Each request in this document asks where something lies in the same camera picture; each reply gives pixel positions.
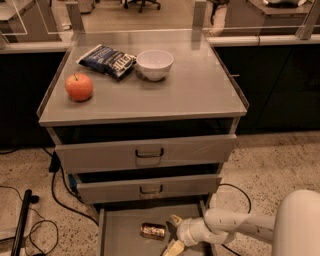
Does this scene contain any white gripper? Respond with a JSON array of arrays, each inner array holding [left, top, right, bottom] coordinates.
[[162, 214, 212, 256]]

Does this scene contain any orange soda can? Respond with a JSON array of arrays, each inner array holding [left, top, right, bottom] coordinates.
[[140, 222, 166, 240]]

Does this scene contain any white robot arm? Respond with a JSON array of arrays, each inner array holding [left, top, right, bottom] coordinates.
[[162, 190, 320, 256]]

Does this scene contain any grey middle drawer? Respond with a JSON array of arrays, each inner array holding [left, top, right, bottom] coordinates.
[[77, 174, 222, 204]]

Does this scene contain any grey drawer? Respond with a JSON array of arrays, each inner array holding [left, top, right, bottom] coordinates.
[[55, 134, 236, 174], [96, 197, 206, 256], [77, 174, 222, 204]]

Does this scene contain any grey bottom drawer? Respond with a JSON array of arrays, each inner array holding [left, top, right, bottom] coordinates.
[[96, 197, 206, 256]]

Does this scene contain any grey top drawer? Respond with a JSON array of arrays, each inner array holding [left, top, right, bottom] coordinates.
[[55, 134, 236, 174]]

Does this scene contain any grey drawer cabinet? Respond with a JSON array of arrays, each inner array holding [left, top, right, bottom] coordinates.
[[37, 29, 250, 212]]

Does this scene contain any black pole stand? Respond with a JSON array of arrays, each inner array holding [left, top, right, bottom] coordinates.
[[10, 189, 38, 256]]

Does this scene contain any white bowl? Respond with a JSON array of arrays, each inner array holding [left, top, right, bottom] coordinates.
[[136, 50, 174, 81]]

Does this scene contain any red apple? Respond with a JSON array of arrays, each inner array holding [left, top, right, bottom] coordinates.
[[65, 73, 93, 101]]

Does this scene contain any blue chip bag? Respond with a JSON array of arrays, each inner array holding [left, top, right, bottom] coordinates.
[[76, 44, 136, 80]]

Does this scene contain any black office chair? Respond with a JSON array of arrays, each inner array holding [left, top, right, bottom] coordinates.
[[120, 0, 161, 13]]

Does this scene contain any clear acrylic barrier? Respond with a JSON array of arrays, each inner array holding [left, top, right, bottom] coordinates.
[[0, 0, 320, 43]]

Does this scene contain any black cable right floor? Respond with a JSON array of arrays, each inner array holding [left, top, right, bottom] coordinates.
[[207, 183, 252, 256]]

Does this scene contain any black cable floor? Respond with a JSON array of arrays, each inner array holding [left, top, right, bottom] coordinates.
[[207, 183, 252, 256], [41, 146, 100, 226]]

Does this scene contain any thin black wire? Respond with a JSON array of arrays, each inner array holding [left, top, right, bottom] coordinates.
[[0, 185, 60, 256]]

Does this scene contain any black cable left floor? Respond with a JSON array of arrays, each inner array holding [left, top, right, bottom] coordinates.
[[41, 146, 100, 226]]

